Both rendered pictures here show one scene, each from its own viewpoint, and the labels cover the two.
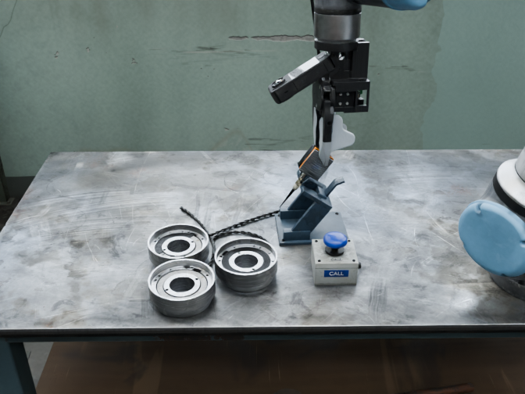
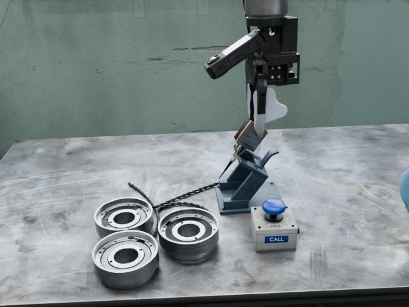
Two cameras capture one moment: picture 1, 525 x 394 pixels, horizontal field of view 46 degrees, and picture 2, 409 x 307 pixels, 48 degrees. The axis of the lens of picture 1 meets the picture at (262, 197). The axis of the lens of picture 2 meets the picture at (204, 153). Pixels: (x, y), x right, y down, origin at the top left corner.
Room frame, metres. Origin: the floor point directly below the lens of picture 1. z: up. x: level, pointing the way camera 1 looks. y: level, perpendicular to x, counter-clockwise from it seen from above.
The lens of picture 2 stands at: (0.18, -0.01, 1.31)
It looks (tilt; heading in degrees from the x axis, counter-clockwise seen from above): 27 degrees down; 0
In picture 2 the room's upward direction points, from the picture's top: 2 degrees counter-clockwise
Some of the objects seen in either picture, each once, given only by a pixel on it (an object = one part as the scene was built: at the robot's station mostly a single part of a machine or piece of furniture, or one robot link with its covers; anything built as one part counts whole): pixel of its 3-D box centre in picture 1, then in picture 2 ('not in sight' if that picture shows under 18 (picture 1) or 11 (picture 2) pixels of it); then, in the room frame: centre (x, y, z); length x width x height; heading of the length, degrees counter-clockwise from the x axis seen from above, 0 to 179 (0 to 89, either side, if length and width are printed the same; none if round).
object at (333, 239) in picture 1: (334, 248); (273, 214); (0.84, -0.12, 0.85); 0.04 x 0.04 x 0.05
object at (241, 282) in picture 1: (246, 265); (188, 234); (0.83, 0.03, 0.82); 0.10 x 0.10 x 0.04
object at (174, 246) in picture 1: (178, 249); (124, 222); (0.88, 0.15, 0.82); 0.10 x 0.10 x 0.04
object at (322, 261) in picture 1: (337, 260); (276, 226); (0.84, -0.13, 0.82); 0.08 x 0.07 x 0.05; 91
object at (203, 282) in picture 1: (182, 288); (126, 260); (0.77, 0.13, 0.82); 0.08 x 0.08 x 0.02
